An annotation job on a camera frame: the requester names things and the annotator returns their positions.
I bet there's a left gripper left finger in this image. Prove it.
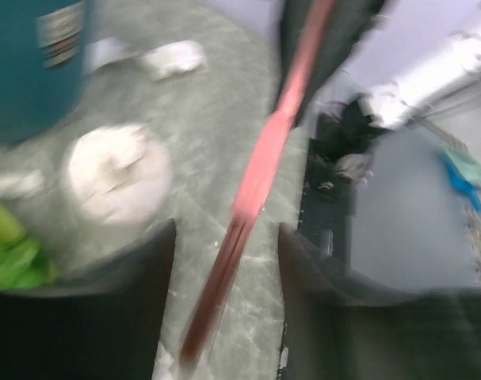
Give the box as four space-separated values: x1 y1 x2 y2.
0 219 176 379

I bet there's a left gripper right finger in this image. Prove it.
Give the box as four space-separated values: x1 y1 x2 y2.
277 223 481 379

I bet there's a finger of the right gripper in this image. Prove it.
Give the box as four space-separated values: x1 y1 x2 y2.
277 0 387 120

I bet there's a pink hand brush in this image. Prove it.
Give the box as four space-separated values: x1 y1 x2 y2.
179 0 335 368

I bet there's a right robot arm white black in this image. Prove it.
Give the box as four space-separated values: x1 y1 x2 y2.
274 1 481 129

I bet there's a green vegetable basket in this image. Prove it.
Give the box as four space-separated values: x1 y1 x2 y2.
0 203 59 291

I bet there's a paper scrap right side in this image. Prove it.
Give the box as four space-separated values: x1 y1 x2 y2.
136 40 207 81

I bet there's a white tissue roll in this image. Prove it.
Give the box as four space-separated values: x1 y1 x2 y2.
61 123 173 226

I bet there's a paper scrap behind roll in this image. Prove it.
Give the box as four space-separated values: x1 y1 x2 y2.
0 170 44 199

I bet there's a paper scrap near bucket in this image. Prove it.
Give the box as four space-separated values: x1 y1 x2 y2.
84 37 134 75

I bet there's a teal plastic bucket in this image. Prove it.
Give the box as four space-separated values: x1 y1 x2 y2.
0 0 96 144

